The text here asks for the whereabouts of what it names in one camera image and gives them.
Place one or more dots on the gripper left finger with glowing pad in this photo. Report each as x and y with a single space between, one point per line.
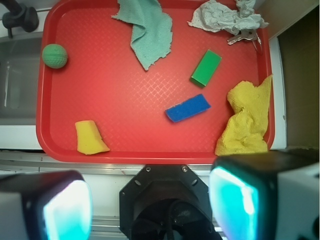
45 206

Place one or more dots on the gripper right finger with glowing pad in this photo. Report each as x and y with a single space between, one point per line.
267 196

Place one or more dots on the yellow sponge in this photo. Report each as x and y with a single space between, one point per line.
89 139

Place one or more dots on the blue sponge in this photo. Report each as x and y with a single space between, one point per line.
187 109

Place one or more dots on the green sponge block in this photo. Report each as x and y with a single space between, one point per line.
205 69

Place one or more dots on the yellow cloth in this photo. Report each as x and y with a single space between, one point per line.
245 129

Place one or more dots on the red plastic tray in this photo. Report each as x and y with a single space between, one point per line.
103 81

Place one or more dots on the green dimpled ball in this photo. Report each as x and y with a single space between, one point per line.
54 56

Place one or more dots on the metal sink basin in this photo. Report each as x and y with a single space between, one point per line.
19 71

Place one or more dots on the silver keys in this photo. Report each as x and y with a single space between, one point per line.
248 35

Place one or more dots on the crumpled white paper towel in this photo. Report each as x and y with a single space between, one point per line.
213 16

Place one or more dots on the teal cloth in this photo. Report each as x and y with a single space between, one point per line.
151 36

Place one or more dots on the black robot mount base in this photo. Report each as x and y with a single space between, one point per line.
166 202

